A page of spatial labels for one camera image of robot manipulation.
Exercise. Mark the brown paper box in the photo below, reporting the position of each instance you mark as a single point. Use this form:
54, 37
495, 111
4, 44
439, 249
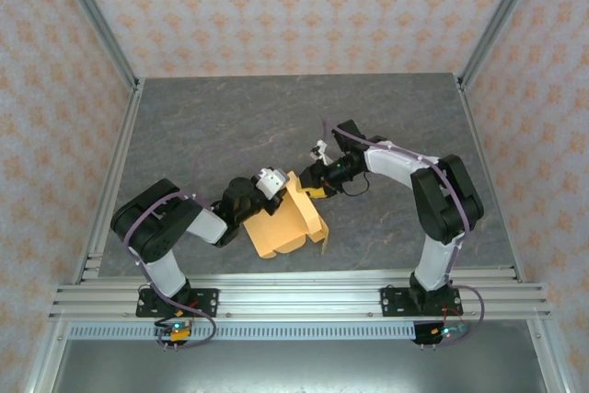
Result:
280, 227

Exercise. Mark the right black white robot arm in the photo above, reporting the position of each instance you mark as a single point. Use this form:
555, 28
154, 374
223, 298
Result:
442, 209

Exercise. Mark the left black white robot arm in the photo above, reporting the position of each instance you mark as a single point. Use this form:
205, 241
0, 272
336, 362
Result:
152, 232

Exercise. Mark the aluminium mounting beam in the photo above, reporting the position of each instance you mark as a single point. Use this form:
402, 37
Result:
299, 296

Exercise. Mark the left small circuit board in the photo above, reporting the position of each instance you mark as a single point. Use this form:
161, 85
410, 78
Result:
176, 331

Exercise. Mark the small circuit board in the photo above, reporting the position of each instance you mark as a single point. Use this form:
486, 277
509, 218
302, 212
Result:
448, 330
176, 331

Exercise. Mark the shiny metal sheet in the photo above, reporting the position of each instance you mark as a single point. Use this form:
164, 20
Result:
299, 367

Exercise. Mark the right small circuit board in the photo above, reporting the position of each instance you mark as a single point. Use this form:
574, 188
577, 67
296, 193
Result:
448, 330

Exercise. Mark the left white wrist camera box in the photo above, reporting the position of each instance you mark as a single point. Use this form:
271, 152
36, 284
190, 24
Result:
271, 181

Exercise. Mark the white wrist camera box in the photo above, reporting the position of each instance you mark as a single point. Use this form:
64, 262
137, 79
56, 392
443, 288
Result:
271, 181
319, 150

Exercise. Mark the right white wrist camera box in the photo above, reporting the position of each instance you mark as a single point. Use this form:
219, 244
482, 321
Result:
319, 150

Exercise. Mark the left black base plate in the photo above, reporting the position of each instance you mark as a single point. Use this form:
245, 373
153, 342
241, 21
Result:
204, 301

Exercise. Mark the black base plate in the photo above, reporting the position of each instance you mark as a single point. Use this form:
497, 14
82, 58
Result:
396, 301
204, 301

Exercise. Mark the aluminium table side rail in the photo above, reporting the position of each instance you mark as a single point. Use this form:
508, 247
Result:
478, 144
124, 135

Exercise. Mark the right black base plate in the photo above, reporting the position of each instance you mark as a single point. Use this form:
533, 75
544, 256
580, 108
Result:
396, 301

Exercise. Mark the aluminium corner post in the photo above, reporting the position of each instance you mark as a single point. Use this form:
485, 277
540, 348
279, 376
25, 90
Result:
96, 20
501, 20

